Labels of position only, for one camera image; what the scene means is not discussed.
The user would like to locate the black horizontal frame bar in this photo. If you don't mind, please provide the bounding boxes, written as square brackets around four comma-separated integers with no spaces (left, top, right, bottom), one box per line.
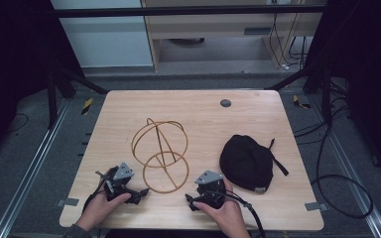
[50,4,327,19]

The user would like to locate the white cabinet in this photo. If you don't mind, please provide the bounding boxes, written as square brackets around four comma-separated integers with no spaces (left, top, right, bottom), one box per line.
[50,0,155,69]

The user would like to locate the black stand leg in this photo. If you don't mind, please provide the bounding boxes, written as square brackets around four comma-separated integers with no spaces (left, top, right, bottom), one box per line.
[45,63,109,131]
[265,63,334,125]

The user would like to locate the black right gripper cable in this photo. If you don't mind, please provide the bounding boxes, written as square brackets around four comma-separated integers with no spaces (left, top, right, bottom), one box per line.
[207,189,268,238]

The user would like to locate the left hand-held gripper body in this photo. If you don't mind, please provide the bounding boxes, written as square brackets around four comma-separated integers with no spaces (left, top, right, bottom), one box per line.
[95,161,142,202]

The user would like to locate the black looped floor cable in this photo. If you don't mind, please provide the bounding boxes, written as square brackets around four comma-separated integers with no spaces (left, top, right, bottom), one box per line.
[310,122,375,220]

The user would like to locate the black curtain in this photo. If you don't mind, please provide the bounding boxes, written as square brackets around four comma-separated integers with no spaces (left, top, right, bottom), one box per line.
[0,0,84,167]
[305,0,381,181]

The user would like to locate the wooden wire hat stand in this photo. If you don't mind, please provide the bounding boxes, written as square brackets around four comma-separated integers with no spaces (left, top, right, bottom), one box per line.
[130,117,191,195]

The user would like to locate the light wooden desk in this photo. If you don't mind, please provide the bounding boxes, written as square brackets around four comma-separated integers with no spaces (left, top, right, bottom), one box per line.
[140,0,329,73]

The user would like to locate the person's left hand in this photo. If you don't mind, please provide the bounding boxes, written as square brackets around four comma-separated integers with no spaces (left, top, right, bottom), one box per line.
[75,168,132,233]

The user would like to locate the thin black floor cables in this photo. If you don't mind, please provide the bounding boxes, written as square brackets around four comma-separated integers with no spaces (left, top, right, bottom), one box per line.
[292,78,351,147]

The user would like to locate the aluminium floor rail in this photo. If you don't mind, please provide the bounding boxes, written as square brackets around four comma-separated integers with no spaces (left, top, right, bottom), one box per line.
[0,98,71,238]
[307,94,381,238]

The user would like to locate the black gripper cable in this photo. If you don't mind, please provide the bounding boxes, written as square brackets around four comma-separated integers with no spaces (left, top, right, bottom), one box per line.
[207,189,268,238]
[81,170,114,213]

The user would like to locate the black cap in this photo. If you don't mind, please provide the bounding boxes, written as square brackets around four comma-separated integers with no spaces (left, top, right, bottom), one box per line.
[218,133,290,194]

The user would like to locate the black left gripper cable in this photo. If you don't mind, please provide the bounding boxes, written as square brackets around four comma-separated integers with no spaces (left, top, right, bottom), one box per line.
[81,170,114,213]

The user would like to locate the grey metal table bracket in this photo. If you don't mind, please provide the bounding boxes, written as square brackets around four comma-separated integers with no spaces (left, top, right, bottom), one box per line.
[56,196,80,208]
[304,201,329,212]

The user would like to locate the person's right hand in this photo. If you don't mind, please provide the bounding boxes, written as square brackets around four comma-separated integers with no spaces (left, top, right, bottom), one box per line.
[192,179,252,238]

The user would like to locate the hanging black cables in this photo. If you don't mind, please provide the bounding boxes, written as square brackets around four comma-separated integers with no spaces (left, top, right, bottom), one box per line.
[268,12,310,71]

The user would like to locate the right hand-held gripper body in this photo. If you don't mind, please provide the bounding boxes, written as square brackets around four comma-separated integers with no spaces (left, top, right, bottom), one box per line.
[193,170,228,210]

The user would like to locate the yellow black tape strip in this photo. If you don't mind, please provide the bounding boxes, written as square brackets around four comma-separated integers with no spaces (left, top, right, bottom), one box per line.
[80,97,94,116]
[292,94,312,110]

